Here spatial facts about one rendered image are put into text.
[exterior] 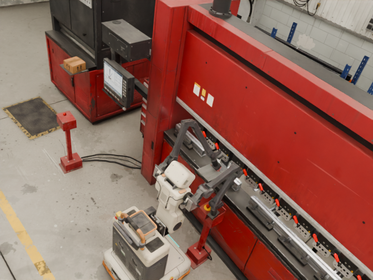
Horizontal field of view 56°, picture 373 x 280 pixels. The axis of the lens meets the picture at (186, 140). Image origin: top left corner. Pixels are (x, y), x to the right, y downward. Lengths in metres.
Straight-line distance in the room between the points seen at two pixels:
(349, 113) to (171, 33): 1.74
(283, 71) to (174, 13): 1.17
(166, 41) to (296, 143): 1.50
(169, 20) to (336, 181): 1.92
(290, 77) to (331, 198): 0.92
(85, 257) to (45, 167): 1.43
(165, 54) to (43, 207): 2.26
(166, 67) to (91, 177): 1.88
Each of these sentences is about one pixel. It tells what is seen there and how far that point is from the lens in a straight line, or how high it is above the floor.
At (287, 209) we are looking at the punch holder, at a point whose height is 1.20.
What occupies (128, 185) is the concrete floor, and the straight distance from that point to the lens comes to 4.54.
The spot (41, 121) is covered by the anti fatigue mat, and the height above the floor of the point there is 0.01.
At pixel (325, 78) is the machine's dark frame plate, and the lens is 2.63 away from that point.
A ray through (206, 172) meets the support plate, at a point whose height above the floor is 1.00.
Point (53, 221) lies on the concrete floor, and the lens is 4.25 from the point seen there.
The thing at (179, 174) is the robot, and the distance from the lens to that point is 2.83.
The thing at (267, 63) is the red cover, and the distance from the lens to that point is 2.72.
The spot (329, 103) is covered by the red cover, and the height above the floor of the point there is 2.24.
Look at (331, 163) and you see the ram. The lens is 2.63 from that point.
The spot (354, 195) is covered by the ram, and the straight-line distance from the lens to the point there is 2.64.
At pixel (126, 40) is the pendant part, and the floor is 1.95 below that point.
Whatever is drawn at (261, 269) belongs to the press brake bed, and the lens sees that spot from 3.55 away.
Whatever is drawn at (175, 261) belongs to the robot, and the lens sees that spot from 3.62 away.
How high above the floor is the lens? 3.37
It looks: 40 degrees down
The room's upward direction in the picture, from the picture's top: 11 degrees clockwise
